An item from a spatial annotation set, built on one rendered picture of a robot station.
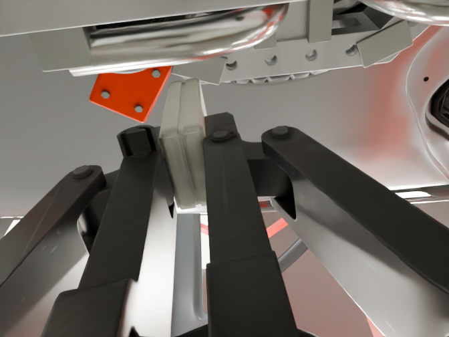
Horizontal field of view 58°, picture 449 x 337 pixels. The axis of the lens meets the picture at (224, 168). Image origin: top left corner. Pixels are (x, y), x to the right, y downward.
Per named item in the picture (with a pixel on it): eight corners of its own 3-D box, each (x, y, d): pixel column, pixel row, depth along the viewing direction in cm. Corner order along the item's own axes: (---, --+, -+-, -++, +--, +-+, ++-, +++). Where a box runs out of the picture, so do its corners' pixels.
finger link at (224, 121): (206, 170, 12) (305, 151, 12) (202, 115, 17) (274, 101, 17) (216, 212, 13) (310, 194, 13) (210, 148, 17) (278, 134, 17)
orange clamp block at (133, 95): (123, 10, 48) (98, 73, 52) (114, 35, 41) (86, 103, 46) (178, 37, 50) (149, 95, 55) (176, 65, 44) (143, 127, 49)
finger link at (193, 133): (179, 132, 13) (202, 128, 13) (183, 79, 19) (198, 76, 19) (198, 208, 15) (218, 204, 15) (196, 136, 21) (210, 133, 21)
